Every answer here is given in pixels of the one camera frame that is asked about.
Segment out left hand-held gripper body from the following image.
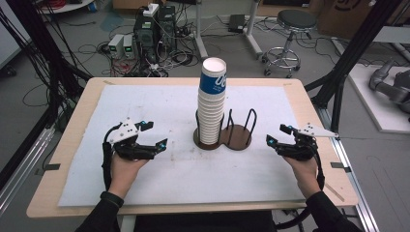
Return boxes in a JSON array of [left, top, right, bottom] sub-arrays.
[[106, 117, 160, 161]]

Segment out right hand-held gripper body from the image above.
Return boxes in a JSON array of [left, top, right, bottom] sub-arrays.
[[276, 122, 339, 162]]

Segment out brown cup holder wire loops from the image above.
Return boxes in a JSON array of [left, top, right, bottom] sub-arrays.
[[192, 108, 258, 152]]

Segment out stack of paper cups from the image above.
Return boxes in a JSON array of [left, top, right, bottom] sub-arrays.
[[196, 86, 226, 146]]

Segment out person's right hand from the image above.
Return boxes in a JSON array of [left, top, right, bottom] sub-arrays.
[[283, 157, 323, 200]]

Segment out person's left hand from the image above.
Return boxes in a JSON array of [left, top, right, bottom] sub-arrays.
[[108, 154, 150, 199]]

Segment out white table mat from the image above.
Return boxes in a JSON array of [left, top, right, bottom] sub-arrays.
[[57, 84, 307, 208]]

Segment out black tape strip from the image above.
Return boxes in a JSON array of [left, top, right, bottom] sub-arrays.
[[330, 161, 353, 174], [34, 162, 62, 177]]

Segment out grey power supply box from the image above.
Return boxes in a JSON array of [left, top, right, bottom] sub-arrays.
[[107, 33, 126, 60], [122, 34, 135, 60]]

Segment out white platform board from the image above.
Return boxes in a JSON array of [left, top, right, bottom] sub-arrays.
[[347, 63, 410, 135]]

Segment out black computer tower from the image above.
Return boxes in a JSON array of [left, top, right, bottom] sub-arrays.
[[132, 13, 162, 65], [158, 5, 178, 53]]

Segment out white desk leg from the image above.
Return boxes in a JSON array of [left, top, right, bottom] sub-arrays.
[[192, 0, 209, 61], [245, 0, 264, 60]]

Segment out black round stool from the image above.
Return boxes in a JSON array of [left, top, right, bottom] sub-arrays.
[[261, 9, 318, 78]]

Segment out white power adapter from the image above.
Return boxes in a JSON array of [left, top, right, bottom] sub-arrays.
[[142, 2, 161, 18]]

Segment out black box on floor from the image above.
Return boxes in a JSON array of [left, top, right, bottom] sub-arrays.
[[227, 14, 247, 34]]

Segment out cardboard box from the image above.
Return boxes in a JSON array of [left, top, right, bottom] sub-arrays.
[[316, 0, 390, 41]]

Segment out white round table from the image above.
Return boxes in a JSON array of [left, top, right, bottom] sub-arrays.
[[38, 0, 95, 15]]

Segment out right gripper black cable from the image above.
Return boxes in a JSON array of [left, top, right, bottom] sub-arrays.
[[275, 149, 326, 230]]

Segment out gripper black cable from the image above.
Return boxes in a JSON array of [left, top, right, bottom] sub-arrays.
[[102, 125, 121, 191], [275, 149, 326, 230]]

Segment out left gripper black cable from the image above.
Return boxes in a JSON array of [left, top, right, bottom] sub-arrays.
[[102, 125, 121, 191]]

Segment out aluminium rail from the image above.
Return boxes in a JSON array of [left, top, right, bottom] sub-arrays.
[[316, 105, 380, 232], [0, 127, 56, 215]]

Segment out black frame post with cables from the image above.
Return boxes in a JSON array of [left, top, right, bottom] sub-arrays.
[[0, 0, 93, 130]]

